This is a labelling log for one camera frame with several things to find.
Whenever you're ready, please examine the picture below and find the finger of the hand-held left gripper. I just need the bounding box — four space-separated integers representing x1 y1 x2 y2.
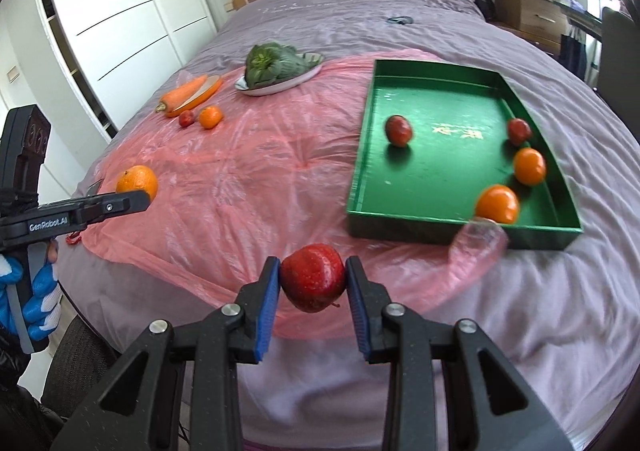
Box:
64 190 152 233

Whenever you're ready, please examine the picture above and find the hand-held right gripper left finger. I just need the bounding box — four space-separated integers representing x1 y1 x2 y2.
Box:
65 256 281 451

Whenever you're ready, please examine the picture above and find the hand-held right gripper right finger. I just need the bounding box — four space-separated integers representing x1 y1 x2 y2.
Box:
345 255 576 451

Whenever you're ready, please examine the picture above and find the orange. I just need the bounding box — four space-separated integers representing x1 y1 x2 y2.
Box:
115 165 159 202
474 184 521 225
198 105 224 130
513 147 547 186

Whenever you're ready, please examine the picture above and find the green rectangular tray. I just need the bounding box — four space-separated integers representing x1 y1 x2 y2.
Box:
345 59 585 252

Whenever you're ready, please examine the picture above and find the person's left forearm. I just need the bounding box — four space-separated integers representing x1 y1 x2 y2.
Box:
0 326 32 387

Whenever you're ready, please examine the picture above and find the person's left hand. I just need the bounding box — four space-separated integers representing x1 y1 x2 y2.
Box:
0 241 64 339

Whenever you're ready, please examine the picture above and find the pink plastic sheet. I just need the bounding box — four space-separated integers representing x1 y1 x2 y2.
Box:
75 48 511 339

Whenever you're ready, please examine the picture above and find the carrot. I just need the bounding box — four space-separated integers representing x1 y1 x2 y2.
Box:
155 75 208 114

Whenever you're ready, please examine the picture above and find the orange rimmed plate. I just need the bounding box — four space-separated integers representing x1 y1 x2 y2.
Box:
162 75 224 119

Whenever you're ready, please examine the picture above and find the black office chair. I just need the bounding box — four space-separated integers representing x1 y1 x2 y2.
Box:
40 316 121 427

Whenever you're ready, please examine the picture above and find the white wardrobe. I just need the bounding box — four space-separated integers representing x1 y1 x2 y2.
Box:
30 0 221 142

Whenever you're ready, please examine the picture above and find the white plate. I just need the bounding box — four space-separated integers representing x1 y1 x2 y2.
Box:
234 52 325 96

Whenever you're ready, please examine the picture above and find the green bok choy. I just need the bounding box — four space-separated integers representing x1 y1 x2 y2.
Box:
245 43 311 88

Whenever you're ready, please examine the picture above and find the dark shopping bag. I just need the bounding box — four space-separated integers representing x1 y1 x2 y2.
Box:
559 28 588 76

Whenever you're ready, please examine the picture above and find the wooden dresser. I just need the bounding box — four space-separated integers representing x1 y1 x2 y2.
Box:
492 0 571 54

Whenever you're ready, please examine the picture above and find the grey chair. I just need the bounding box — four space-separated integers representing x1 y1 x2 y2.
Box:
597 6 640 116

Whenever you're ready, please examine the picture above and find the glass desk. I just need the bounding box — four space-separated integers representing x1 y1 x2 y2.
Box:
555 0 606 39

